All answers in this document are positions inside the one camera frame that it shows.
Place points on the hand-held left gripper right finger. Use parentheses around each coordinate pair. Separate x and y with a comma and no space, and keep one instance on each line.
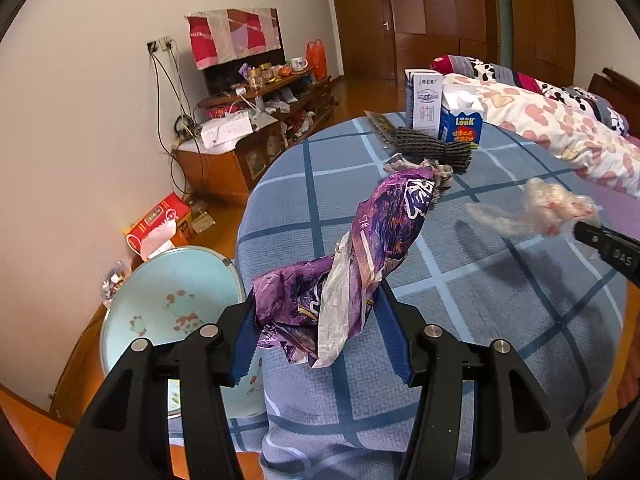
(392,335)

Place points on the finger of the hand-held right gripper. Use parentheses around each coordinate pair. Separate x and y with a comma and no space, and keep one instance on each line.
(610,250)

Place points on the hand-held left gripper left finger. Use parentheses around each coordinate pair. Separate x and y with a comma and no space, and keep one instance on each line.
(244,345)

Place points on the clear plastic wrap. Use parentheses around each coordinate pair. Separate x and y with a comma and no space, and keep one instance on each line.
(540,200)

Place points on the light blue basin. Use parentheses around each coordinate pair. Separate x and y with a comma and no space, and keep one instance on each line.
(165,280)

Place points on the purple snack wrapper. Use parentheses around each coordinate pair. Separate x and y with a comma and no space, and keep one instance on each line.
(390,220)

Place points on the pink heart print blanket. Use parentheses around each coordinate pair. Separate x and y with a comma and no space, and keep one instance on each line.
(550,120)

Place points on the clear bag of small items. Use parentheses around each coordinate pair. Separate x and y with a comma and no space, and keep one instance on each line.
(115,282)

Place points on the red cardboard box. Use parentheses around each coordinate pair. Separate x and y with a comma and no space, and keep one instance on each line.
(160,210)

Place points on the wooden bed headboard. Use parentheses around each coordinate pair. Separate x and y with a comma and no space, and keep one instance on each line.
(617,85)

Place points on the wooden television cabinet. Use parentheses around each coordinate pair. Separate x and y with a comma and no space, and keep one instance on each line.
(220,170)

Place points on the blue drink carton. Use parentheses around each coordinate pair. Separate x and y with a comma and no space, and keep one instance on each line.
(462,127)

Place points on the dark grey knit cloth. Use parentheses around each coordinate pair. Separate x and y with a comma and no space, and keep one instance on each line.
(440,147)

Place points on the gold patterned packaging strip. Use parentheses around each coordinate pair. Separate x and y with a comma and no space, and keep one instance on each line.
(382,127)

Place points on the white flat box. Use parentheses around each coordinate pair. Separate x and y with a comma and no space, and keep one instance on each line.
(225,130)

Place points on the white milk carton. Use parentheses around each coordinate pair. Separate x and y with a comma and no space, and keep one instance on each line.
(422,105)

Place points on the black television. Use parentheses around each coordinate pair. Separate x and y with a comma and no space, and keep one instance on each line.
(225,82)

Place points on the wooden wardrobe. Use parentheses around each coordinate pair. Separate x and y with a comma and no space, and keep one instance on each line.
(475,20)

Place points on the group of glass jars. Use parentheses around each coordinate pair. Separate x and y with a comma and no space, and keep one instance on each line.
(260,75)

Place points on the orange plastic bag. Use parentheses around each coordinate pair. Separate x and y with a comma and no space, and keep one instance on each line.
(317,60)

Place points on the white patterned mug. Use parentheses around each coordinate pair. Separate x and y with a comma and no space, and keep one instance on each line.
(299,64)

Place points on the red pink patchwork cloth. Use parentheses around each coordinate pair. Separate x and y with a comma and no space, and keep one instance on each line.
(230,35)

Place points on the wooden door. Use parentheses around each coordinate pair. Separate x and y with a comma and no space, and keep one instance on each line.
(365,20)

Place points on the wall power socket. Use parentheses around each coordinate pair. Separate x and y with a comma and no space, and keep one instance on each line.
(161,44)

